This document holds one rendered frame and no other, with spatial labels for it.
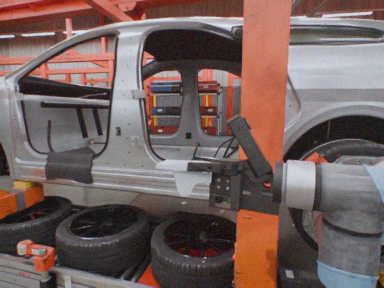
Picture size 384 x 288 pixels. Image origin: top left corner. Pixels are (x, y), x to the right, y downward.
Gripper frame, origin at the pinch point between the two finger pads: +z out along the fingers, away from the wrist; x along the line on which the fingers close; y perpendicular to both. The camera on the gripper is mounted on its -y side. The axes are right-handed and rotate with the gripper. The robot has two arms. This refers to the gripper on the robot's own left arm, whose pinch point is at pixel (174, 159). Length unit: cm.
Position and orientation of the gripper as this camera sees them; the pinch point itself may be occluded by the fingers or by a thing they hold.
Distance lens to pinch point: 45.4
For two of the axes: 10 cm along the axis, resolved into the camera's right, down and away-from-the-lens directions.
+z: -9.1, -0.5, 4.0
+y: -0.5, 10.0, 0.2
